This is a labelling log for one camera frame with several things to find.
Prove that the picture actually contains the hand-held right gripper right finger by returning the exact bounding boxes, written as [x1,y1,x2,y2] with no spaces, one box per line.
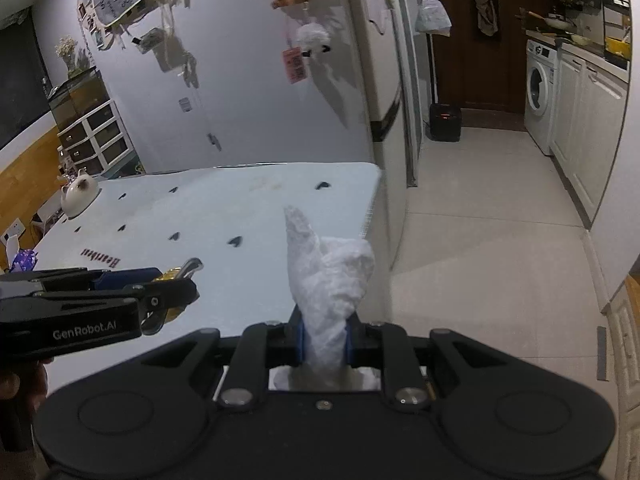
[344,309,507,414]

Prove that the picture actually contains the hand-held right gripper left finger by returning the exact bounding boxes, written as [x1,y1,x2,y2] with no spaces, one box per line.
[142,306,307,413]

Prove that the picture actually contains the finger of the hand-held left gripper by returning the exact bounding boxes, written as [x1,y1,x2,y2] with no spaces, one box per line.
[37,278,199,313]
[30,267,163,291]

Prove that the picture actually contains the gold foil wrapper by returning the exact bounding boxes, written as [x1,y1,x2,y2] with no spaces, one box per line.
[141,257,205,336]

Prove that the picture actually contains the white tissue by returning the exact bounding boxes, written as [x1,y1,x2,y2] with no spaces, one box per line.
[270,205,378,392]

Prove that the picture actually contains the person's left hand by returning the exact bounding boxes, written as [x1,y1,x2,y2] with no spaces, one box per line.
[0,360,49,411]

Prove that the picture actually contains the purple patterned object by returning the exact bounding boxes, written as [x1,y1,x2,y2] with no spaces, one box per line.
[11,248,40,273]

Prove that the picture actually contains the white cat-shaped teapot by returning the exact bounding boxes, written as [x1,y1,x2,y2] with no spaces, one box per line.
[60,169,101,219]

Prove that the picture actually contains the white drawer cabinet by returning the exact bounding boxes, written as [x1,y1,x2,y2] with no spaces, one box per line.
[56,100,138,178]

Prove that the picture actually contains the glass fish tank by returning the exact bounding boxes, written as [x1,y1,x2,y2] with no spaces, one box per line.
[47,67,108,131]

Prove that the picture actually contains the dried flower bunch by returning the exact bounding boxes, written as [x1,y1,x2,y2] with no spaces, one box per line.
[55,35,83,73]

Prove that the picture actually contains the black space heater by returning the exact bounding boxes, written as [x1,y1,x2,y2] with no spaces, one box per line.
[429,103,463,143]

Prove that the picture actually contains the white refrigerator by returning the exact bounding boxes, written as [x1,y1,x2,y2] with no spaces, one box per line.
[340,0,421,188]

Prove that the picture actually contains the pink hanging tag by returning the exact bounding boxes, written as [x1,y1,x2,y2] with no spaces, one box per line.
[282,47,306,84]

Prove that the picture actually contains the white fluffy sheep toy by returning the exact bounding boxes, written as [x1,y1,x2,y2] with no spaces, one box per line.
[295,22,332,57]

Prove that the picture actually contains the dark wooden door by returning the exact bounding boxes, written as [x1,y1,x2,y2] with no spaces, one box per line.
[430,0,531,116]

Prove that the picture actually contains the white washing machine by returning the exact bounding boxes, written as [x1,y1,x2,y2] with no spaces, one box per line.
[524,39,561,157]

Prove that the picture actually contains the white kitchen base cabinet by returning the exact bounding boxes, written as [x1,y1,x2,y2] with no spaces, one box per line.
[550,45,630,228]

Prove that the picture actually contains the white hanging plastic bag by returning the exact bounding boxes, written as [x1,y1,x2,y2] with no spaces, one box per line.
[415,0,452,37]

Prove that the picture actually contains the frying pan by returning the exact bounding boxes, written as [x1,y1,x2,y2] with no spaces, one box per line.
[520,7,578,31]

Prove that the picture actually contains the toy camera wall ornament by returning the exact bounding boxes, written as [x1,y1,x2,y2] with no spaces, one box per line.
[132,27,166,53]

